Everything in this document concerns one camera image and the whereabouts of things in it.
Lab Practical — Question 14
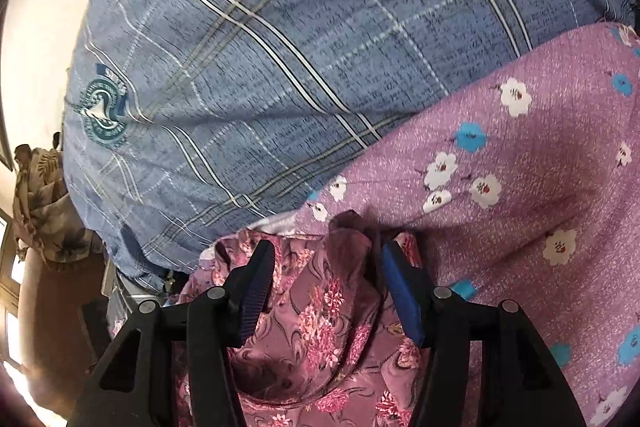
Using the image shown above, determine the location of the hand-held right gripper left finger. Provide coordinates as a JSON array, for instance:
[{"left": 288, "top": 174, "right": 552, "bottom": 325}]
[{"left": 70, "top": 239, "right": 277, "bottom": 427}]

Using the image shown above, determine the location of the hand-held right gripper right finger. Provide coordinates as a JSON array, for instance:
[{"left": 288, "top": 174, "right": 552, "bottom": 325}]
[{"left": 381, "top": 233, "right": 587, "bottom": 427}]

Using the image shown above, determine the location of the maroon floral shirt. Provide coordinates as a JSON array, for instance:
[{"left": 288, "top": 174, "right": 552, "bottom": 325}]
[{"left": 172, "top": 209, "right": 436, "bottom": 427}]

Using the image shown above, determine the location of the purple floral bedsheet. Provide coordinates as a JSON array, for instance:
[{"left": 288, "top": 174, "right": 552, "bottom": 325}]
[{"left": 200, "top": 22, "right": 640, "bottom": 427}]

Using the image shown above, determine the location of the brown crumpled cloth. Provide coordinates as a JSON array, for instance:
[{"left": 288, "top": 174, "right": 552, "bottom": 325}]
[{"left": 12, "top": 132, "right": 108, "bottom": 265}]

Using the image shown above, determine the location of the blue plaid quilt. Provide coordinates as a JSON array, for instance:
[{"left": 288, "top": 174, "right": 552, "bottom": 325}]
[{"left": 60, "top": 0, "right": 631, "bottom": 298}]

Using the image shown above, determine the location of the wooden door with glass panes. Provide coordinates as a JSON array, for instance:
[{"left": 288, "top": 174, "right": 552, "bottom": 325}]
[{"left": 0, "top": 207, "right": 31, "bottom": 378}]

